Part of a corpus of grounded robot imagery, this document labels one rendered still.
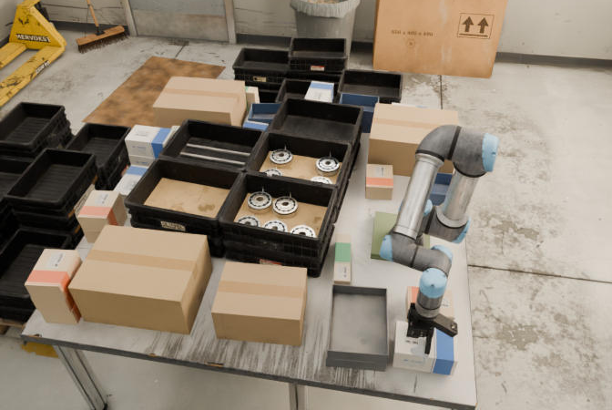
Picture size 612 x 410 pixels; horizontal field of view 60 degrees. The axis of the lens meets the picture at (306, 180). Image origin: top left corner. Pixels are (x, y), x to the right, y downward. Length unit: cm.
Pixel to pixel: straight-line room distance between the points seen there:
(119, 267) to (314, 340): 73
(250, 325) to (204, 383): 88
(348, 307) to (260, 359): 36
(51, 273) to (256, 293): 71
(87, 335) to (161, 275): 36
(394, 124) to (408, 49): 227
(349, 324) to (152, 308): 68
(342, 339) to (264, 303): 29
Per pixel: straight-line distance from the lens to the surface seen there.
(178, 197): 230
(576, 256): 345
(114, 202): 233
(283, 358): 191
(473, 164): 176
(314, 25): 439
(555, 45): 519
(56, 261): 207
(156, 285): 191
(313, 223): 212
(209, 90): 282
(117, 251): 205
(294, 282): 189
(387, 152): 248
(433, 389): 190
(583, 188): 393
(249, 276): 192
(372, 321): 194
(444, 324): 176
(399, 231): 168
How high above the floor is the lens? 235
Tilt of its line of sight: 41 degrees down
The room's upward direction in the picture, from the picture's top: 1 degrees counter-clockwise
